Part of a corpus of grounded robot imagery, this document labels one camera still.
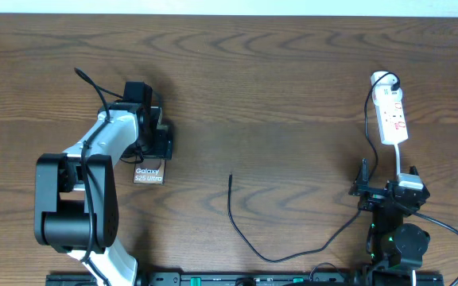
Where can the white USB charger adapter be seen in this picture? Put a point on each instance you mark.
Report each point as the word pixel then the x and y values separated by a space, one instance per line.
pixel 386 88

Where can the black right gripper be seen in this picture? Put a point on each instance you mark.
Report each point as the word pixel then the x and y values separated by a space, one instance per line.
pixel 374 196

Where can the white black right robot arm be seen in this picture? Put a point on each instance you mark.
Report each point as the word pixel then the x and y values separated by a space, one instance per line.
pixel 396 247

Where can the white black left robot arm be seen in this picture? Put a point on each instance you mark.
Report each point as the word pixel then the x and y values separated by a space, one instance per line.
pixel 76 207

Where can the white power strip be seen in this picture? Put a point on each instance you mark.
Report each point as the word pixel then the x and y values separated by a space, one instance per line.
pixel 391 121

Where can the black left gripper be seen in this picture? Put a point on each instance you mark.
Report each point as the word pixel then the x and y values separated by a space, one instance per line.
pixel 164 148

